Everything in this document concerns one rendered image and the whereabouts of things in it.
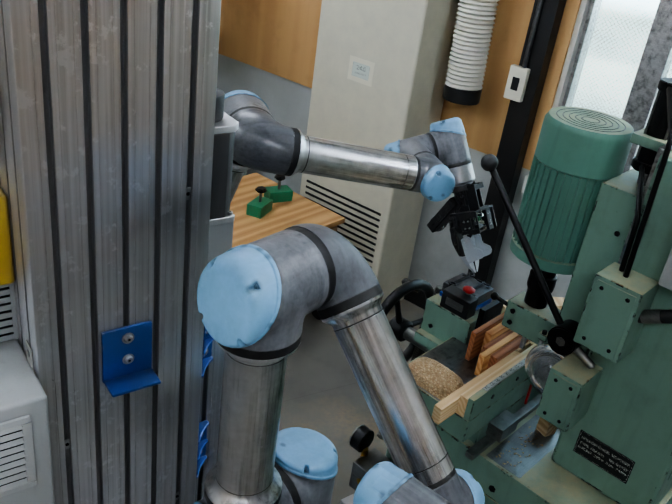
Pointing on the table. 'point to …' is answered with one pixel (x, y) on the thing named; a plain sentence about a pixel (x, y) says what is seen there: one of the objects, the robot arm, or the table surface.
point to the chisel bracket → (527, 318)
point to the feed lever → (559, 338)
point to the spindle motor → (568, 183)
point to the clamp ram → (488, 312)
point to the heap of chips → (435, 377)
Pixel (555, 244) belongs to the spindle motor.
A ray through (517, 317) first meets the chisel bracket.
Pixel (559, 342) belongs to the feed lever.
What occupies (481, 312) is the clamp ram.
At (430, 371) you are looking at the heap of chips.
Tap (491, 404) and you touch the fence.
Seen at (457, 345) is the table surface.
